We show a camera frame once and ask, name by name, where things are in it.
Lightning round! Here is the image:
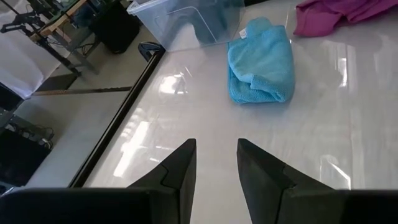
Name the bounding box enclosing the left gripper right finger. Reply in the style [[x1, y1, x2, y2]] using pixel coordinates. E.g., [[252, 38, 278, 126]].
[[237, 138, 345, 224]]

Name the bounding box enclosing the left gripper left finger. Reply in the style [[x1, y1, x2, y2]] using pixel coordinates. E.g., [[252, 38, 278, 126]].
[[127, 138, 198, 224]]

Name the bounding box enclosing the light blue towel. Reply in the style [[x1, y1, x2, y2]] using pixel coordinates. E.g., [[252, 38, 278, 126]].
[[226, 16, 296, 105]]

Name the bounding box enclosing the magenta towel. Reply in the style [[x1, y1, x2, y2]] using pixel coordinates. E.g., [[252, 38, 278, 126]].
[[292, 0, 398, 39]]

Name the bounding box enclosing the clear plastic storage bin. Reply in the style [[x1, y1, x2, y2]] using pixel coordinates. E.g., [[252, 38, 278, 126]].
[[126, 0, 247, 53]]

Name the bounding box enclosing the black computer tower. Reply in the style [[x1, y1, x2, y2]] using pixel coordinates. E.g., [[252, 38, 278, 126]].
[[89, 0, 142, 55]]

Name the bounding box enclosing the black floor box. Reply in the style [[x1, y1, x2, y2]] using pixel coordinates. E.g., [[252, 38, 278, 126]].
[[0, 114, 55, 188]]

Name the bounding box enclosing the white board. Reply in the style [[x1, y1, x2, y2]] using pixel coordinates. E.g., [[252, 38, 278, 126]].
[[0, 0, 63, 101]]

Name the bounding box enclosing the grey-legged desk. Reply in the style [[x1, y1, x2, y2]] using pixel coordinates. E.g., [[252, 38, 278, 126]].
[[29, 0, 101, 76]]

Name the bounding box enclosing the black aluminium table frame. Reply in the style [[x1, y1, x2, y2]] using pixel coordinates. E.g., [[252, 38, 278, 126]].
[[68, 46, 166, 189]]

